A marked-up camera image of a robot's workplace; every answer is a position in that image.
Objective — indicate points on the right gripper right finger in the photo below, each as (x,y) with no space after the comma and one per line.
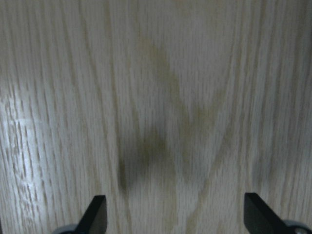
(259,218)

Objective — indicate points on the light wooden drawer cabinet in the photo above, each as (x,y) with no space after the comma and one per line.
(173,109)

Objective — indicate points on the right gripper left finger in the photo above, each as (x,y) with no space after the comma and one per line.
(94,220)

